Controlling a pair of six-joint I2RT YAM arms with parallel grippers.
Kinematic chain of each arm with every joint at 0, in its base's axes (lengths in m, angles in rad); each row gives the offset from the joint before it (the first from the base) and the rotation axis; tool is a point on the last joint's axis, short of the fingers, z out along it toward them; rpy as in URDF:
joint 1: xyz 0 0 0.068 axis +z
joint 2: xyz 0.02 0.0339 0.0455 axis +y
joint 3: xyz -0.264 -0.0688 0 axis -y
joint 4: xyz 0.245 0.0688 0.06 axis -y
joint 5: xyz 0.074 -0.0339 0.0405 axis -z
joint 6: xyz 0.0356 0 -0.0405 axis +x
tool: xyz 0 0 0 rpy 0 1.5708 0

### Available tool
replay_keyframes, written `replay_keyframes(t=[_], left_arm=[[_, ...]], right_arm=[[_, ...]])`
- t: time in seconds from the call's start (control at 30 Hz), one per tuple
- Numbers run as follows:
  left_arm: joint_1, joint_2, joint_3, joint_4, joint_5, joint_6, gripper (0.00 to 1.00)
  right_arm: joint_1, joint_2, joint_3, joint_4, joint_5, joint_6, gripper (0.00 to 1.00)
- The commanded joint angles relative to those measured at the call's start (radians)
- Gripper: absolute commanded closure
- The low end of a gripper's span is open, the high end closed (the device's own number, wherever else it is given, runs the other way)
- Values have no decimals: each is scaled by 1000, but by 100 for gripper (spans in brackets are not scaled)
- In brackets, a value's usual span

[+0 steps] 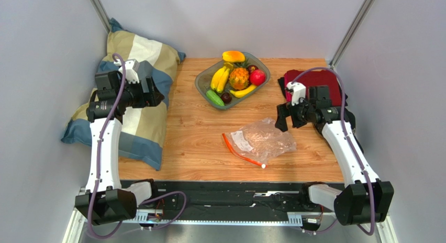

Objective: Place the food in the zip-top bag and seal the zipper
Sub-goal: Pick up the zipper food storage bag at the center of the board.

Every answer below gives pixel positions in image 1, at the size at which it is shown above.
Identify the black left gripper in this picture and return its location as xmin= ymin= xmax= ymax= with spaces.
xmin=116 ymin=76 xmax=164 ymax=109

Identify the clear zip top bag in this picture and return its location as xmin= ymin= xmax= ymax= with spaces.
xmin=222 ymin=117 xmax=297 ymax=169

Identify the orange toy pineapple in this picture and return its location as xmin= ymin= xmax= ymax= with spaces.
xmin=228 ymin=59 xmax=249 ymax=90

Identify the yellow banana bunch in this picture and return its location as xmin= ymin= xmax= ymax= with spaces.
xmin=210 ymin=62 xmax=234 ymax=93

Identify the yellow orange mango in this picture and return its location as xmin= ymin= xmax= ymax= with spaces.
xmin=222 ymin=50 xmax=246 ymax=63

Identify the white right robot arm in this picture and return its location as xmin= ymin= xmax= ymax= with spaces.
xmin=275 ymin=82 xmax=394 ymax=225

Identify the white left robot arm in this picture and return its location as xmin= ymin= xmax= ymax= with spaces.
xmin=75 ymin=71 xmax=164 ymax=226

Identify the striped blue beige pillow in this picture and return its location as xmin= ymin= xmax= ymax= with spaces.
xmin=61 ymin=18 xmax=186 ymax=171

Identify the red folded cloth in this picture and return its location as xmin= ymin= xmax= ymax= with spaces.
xmin=282 ymin=70 xmax=342 ymax=106

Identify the red pomegranate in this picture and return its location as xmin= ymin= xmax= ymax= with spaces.
xmin=249 ymin=69 xmax=266 ymax=86

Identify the single yellow banana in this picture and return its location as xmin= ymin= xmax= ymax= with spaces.
xmin=230 ymin=84 xmax=257 ymax=98

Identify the black cloth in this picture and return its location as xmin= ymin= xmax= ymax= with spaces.
xmin=277 ymin=76 xmax=364 ymax=153

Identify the dark red mangosteen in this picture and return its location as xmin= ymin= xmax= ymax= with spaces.
xmin=247 ymin=65 xmax=259 ymax=74

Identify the dark purple plum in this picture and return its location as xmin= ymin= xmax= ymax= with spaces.
xmin=220 ymin=92 xmax=232 ymax=105

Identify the grey transparent plastic container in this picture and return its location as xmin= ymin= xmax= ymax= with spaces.
xmin=195 ymin=52 xmax=271 ymax=110

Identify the green cucumber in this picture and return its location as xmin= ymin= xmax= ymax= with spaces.
xmin=206 ymin=90 xmax=225 ymax=106

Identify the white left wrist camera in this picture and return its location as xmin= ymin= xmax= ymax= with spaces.
xmin=119 ymin=59 xmax=140 ymax=84

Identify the left aluminium frame post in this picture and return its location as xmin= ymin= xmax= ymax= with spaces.
xmin=90 ymin=0 xmax=111 ymax=33

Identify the aluminium frame post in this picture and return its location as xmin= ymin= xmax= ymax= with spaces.
xmin=90 ymin=0 xmax=111 ymax=33
xmin=329 ymin=0 xmax=376 ymax=69

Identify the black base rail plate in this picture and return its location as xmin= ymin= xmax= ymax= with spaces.
xmin=140 ymin=181 xmax=333 ymax=223

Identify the right aluminium frame post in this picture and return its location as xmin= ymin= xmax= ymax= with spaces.
xmin=329 ymin=0 xmax=376 ymax=69

